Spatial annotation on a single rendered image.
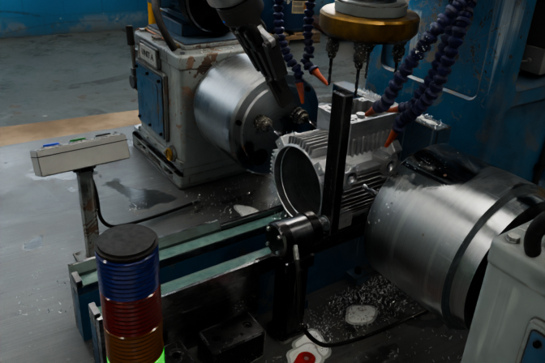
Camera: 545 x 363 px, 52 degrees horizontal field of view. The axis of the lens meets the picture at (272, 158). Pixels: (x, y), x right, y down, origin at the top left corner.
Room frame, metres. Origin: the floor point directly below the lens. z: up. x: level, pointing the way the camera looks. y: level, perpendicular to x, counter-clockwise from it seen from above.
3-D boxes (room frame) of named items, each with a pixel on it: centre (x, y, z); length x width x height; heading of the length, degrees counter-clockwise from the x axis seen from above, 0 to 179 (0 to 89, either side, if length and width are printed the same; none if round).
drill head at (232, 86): (1.29, 0.08, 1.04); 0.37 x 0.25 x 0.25; 35
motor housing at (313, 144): (1.00, -0.13, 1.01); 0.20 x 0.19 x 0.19; 125
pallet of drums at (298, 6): (6.19, 0.25, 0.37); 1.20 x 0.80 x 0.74; 116
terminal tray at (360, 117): (1.02, -0.16, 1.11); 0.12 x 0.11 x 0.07; 125
